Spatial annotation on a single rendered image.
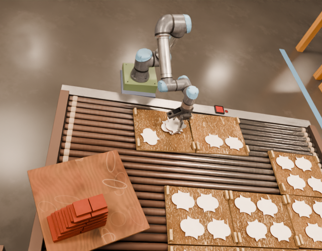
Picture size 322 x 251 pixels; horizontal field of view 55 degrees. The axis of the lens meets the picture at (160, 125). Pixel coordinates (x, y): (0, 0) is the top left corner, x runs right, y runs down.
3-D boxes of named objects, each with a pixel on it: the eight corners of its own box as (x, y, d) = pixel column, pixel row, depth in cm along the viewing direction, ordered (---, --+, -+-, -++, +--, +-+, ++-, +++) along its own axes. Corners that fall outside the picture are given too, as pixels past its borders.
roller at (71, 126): (64, 125, 207) (64, 121, 203) (314, 155, 253) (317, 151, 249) (63, 131, 203) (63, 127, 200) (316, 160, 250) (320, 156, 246)
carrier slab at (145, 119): (132, 110, 225) (133, 108, 224) (185, 114, 237) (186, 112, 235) (136, 150, 204) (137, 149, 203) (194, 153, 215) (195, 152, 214)
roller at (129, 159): (60, 151, 194) (60, 146, 190) (323, 176, 241) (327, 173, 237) (59, 158, 191) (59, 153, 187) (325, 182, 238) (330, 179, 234)
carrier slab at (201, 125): (187, 114, 237) (187, 113, 236) (235, 118, 248) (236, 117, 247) (195, 153, 216) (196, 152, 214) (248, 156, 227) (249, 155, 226)
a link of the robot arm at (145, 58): (132, 62, 240) (134, 47, 230) (148, 61, 245) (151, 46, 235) (136, 71, 233) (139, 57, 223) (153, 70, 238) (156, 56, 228)
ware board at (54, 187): (27, 172, 165) (27, 170, 163) (116, 151, 187) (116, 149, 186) (50, 266, 140) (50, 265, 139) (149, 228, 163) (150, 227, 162)
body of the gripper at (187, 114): (189, 121, 214) (195, 109, 205) (178, 122, 210) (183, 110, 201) (185, 113, 218) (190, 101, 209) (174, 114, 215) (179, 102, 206)
